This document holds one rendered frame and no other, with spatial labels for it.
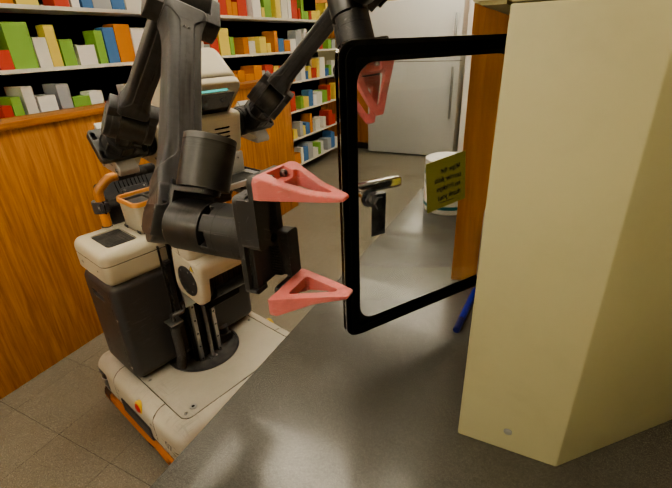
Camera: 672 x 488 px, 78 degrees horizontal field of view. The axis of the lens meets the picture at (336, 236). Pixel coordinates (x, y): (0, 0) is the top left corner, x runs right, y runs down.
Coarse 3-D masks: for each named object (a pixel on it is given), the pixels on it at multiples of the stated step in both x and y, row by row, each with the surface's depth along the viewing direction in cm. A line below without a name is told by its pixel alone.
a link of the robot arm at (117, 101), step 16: (192, 0) 64; (208, 0) 65; (144, 32) 76; (144, 48) 76; (160, 48) 76; (144, 64) 79; (160, 64) 79; (128, 80) 85; (144, 80) 82; (112, 96) 88; (128, 96) 85; (144, 96) 85; (112, 112) 88; (128, 112) 88; (144, 112) 89; (112, 128) 90; (144, 144) 96
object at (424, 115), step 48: (336, 96) 47; (384, 96) 50; (432, 96) 54; (480, 96) 58; (384, 144) 52; (432, 144) 57; (480, 144) 61; (432, 192) 60; (480, 192) 65; (384, 240) 58; (432, 240) 63; (384, 288) 62; (432, 288) 67
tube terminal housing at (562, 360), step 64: (512, 0) 32; (576, 0) 30; (640, 0) 29; (512, 64) 34; (576, 64) 32; (640, 64) 30; (512, 128) 36; (576, 128) 33; (640, 128) 32; (512, 192) 38; (576, 192) 35; (640, 192) 34; (512, 256) 40; (576, 256) 37; (640, 256) 37; (512, 320) 43; (576, 320) 40; (640, 320) 41; (512, 384) 46; (576, 384) 42; (640, 384) 46; (512, 448) 49; (576, 448) 47
